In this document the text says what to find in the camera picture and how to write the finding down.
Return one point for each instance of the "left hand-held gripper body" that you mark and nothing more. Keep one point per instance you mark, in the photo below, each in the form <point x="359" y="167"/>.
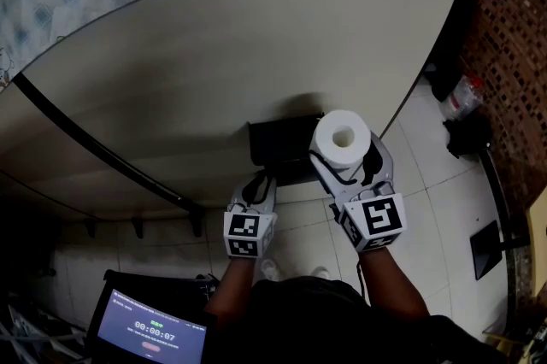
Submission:
<point x="245" y="225"/>

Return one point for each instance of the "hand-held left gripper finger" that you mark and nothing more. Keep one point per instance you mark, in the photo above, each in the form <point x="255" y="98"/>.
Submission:
<point x="270" y="193"/>
<point x="239" y="195"/>

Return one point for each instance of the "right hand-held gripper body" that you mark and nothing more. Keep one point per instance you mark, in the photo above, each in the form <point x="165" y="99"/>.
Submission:
<point x="380" y="219"/>

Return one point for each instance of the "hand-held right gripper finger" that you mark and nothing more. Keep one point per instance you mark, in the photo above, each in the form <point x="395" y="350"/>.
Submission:
<point x="384" y="166"/>
<point x="331" y="178"/>

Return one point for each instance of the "white toilet paper roll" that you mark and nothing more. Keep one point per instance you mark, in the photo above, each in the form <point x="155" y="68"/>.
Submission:
<point x="329" y="148"/>

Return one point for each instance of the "person's right forearm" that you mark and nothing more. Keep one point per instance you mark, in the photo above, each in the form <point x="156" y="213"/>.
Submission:
<point x="393" y="285"/>

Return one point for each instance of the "person's left forearm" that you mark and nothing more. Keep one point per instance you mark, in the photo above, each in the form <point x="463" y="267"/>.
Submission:
<point x="233" y="285"/>

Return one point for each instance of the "person's left shoe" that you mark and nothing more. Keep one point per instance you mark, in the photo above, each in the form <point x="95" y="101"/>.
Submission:
<point x="271" y="270"/>

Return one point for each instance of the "person's shoe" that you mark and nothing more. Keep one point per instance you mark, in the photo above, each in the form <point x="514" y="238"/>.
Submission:
<point x="271" y="270"/>
<point x="320" y="272"/>

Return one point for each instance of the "black box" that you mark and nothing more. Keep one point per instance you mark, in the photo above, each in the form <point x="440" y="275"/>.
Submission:
<point x="278" y="140"/>

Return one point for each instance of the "person's right shoe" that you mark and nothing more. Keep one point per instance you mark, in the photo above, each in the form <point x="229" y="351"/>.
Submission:
<point x="320" y="272"/>

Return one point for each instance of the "black bag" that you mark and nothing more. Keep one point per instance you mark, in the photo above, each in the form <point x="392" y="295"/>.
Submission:
<point x="468" y="138"/>

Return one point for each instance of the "clear plastic bottle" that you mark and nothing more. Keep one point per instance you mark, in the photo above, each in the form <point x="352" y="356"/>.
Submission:
<point x="463" y="97"/>

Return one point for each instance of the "black stand with flat base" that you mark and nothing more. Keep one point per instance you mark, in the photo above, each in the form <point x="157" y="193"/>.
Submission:
<point x="487" y="247"/>

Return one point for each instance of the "person's black shirt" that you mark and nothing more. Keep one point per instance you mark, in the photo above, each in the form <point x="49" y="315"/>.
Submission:
<point x="333" y="324"/>

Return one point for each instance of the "tablet with timer screen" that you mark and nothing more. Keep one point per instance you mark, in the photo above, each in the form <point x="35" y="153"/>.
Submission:
<point x="149" y="332"/>

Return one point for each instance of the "yellow wooden furniture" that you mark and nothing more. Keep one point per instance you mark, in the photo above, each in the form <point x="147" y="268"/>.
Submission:
<point x="539" y="221"/>

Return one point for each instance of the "black table bracket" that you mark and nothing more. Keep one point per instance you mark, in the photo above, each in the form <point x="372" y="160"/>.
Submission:
<point x="196" y="225"/>
<point x="90" y="227"/>
<point x="137" y="227"/>

